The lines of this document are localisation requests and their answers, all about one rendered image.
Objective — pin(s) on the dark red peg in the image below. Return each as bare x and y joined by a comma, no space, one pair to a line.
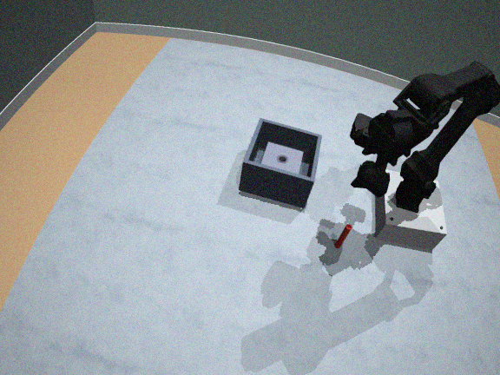
344,233

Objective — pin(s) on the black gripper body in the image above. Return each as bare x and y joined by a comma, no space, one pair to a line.
372,174

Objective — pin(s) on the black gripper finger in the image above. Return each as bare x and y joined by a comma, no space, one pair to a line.
366,151
356,184

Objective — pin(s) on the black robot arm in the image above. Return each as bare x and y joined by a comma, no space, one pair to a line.
407,126

